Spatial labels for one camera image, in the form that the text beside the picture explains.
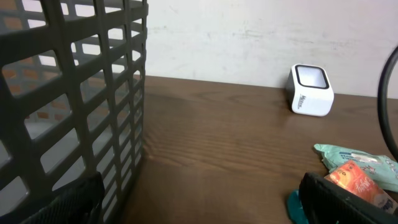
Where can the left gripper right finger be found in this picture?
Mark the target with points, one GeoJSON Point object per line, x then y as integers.
{"type": "Point", "coordinates": [325, 202]}

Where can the grey plastic shopping basket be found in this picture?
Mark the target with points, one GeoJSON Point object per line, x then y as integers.
{"type": "Point", "coordinates": [72, 98]}

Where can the teal mouthwash bottle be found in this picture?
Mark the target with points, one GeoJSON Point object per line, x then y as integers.
{"type": "Point", "coordinates": [295, 209]}

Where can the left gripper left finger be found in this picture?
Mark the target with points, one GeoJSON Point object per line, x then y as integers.
{"type": "Point", "coordinates": [77, 202]}

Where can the mint green wipes pack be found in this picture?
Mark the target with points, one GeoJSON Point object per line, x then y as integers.
{"type": "Point", "coordinates": [381, 169]}

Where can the small orange snack pack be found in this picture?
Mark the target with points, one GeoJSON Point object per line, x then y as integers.
{"type": "Point", "coordinates": [352, 178]}

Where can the white barcode scanner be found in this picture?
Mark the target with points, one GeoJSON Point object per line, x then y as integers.
{"type": "Point", "coordinates": [309, 91]}

